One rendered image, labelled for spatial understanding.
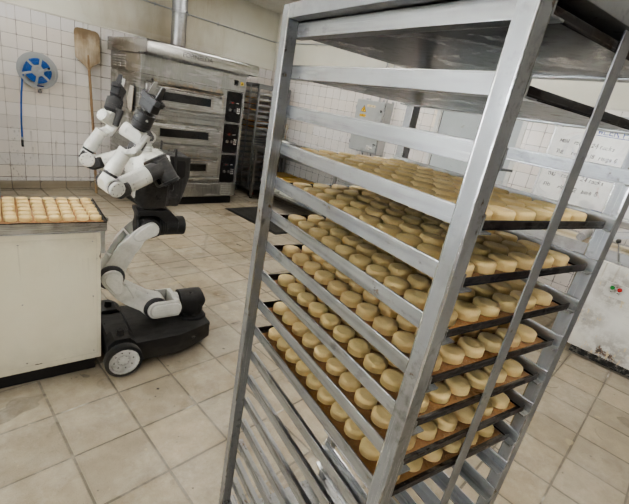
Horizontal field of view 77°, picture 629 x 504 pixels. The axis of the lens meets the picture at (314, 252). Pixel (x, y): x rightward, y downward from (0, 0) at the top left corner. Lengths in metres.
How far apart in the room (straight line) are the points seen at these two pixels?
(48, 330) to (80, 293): 0.24
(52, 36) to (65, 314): 4.41
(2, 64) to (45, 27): 0.66
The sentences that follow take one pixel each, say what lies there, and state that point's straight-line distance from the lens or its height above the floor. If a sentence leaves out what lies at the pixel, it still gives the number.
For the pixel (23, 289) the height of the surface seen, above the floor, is 0.56.
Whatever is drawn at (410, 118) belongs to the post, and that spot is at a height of 1.63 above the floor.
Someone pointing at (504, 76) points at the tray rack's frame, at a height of 1.69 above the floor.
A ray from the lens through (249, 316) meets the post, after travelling 1.20.
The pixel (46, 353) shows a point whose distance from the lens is 2.57.
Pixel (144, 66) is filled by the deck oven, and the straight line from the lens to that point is 5.55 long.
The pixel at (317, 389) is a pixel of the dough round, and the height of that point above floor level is 0.96.
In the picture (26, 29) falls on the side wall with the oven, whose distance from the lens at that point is 6.24.
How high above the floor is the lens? 1.61
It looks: 20 degrees down
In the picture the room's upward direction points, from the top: 11 degrees clockwise
